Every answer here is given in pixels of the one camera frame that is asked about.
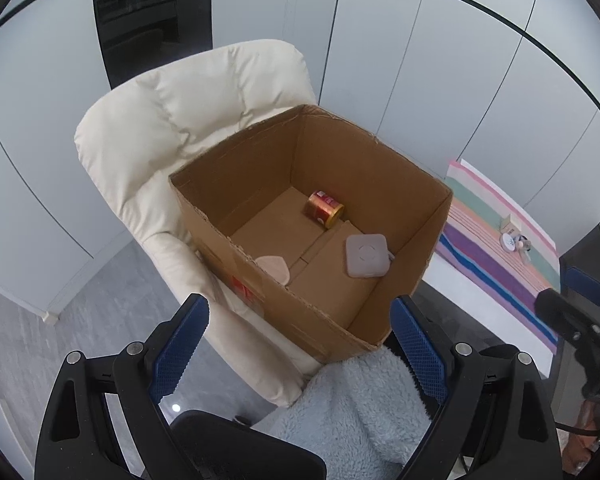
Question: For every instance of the person's right forearm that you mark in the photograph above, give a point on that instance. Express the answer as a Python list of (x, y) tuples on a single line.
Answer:
[(577, 440)]

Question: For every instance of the striped multicolour towel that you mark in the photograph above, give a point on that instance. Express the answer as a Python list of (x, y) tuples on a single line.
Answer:
[(480, 255)]

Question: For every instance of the black glass panel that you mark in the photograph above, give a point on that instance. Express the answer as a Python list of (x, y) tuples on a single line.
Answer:
[(150, 35)]

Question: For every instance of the red can with yellow lid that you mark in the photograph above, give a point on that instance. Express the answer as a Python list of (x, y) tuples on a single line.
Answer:
[(322, 207)]

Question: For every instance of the black armrest pad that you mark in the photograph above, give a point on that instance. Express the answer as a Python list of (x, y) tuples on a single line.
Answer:
[(240, 455)]

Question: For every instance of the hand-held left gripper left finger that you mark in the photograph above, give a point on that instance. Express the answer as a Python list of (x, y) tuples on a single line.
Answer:
[(177, 355)]

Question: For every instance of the beige oval soap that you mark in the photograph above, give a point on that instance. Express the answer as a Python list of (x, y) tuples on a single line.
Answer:
[(275, 266)]

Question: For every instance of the white table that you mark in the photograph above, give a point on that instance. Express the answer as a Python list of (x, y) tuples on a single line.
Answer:
[(480, 320)]

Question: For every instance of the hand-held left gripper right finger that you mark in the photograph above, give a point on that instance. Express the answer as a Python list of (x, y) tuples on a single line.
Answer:
[(420, 355)]

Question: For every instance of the beige cube box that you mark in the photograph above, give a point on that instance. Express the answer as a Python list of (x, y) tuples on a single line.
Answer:
[(510, 223)]

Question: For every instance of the grey square case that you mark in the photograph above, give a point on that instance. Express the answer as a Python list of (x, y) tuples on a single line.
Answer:
[(365, 255)]

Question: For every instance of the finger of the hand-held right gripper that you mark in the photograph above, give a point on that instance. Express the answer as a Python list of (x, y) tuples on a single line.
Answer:
[(565, 312), (587, 285)]

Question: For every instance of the cream padded chair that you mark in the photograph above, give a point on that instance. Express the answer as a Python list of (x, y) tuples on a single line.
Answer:
[(155, 110)]

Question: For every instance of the light blue fleece cloth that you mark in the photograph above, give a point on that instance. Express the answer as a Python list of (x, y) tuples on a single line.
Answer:
[(340, 410)]

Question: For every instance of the brown cardboard box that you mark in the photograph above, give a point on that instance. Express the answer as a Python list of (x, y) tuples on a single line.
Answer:
[(260, 170)]

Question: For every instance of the round white compact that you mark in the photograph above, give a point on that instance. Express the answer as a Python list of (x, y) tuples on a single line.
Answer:
[(507, 241)]

